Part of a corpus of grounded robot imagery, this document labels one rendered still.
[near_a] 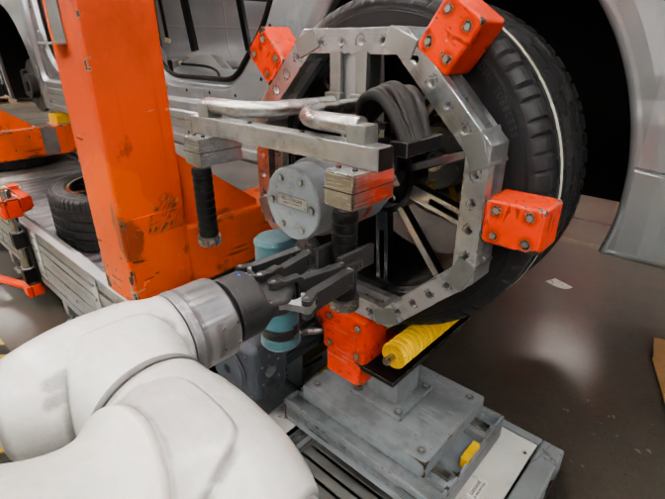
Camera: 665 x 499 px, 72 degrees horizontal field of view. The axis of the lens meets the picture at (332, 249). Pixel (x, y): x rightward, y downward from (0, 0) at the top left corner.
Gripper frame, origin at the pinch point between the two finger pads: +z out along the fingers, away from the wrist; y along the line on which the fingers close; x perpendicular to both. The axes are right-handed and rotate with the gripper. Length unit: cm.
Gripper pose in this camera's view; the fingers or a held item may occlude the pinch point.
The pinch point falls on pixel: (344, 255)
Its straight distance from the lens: 62.9
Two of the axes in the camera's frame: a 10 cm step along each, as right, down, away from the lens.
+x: 0.0, -9.1, -4.1
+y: 7.4, 2.8, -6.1
